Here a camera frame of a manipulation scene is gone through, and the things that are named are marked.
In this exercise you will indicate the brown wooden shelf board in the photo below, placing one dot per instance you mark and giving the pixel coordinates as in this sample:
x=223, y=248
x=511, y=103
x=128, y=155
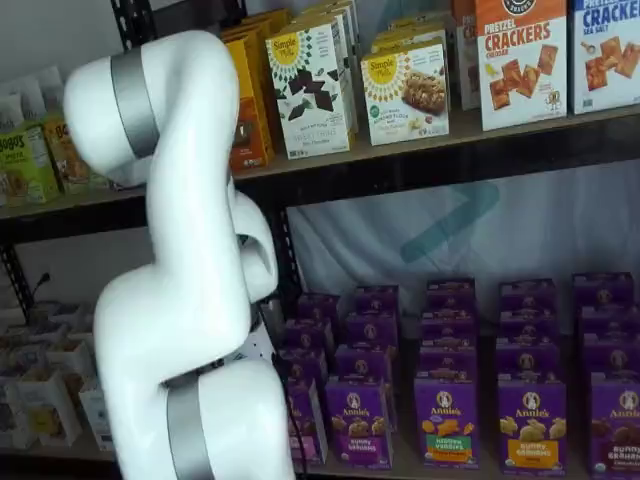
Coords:
x=75, y=200
x=65, y=450
x=400, y=472
x=465, y=131

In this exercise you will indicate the purple Annie's box yellow patch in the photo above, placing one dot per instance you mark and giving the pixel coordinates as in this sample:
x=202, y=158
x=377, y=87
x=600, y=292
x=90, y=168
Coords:
x=530, y=430

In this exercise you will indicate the yellow Revival box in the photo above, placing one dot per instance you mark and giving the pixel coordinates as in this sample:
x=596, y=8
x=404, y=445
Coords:
x=250, y=25
x=252, y=145
x=275, y=15

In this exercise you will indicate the white snack bag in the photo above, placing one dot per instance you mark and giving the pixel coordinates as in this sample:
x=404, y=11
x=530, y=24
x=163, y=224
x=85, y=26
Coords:
x=52, y=85
x=10, y=115
x=30, y=97

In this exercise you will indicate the sea salt pretzel crackers box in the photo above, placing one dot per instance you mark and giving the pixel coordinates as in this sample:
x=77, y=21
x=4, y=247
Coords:
x=610, y=60

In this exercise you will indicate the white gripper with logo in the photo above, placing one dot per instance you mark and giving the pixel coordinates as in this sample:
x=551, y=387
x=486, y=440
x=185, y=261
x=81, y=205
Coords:
x=260, y=347

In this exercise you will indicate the yellow Bobo's box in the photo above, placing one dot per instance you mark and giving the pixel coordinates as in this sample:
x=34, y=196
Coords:
x=62, y=170

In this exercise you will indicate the white sheet with teal logo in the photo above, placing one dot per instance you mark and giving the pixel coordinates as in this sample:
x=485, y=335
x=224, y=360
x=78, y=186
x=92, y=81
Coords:
x=550, y=225

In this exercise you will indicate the black power plug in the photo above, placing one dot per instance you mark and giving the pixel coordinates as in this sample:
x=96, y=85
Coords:
x=42, y=279

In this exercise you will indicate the purple Annie's snack box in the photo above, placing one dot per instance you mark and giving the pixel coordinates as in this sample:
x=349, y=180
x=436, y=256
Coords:
x=320, y=307
x=447, y=360
x=302, y=367
x=447, y=327
x=612, y=355
x=360, y=365
x=370, y=330
x=307, y=335
x=525, y=327
x=527, y=295
x=602, y=290
x=375, y=300
x=610, y=320
x=527, y=362
x=450, y=295

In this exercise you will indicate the Simple Mills bars box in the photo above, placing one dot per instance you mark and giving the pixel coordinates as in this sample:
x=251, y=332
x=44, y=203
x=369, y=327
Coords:
x=410, y=39
x=415, y=25
x=405, y=95

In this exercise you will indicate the Simple Mills sweet thins box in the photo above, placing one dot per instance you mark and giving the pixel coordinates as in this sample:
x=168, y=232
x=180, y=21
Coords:
x=320, y=19
x=310, y=135
x=335, y=6

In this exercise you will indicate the green Bobo's box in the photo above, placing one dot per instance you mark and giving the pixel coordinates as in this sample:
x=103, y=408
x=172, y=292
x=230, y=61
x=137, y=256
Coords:
x=25, y=170

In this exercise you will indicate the purple Annie's box brown patch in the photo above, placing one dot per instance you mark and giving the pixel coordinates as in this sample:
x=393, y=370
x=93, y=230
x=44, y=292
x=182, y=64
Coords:
x=617, y=425

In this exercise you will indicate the black metal shelving rack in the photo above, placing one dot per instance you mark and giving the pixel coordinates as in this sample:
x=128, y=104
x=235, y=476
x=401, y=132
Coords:
x=75, y=220
x=450, y=170

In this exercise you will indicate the purple Annie's box green patch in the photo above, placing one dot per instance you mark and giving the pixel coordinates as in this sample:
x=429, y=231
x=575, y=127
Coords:
x=445, y=425

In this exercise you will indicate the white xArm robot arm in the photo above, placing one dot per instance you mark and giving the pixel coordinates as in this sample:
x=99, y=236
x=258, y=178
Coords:
x=190, y=150

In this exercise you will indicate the orange white crackers box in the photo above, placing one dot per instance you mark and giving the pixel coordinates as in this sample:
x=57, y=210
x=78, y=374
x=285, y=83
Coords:
x=465, y=60

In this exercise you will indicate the cheddar pretzel crackers box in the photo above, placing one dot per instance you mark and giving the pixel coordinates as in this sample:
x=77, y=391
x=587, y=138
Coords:
x=520, y=75

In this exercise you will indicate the purple Annie's box pink patch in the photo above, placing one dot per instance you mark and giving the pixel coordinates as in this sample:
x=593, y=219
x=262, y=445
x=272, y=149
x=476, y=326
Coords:
x=314, y=425

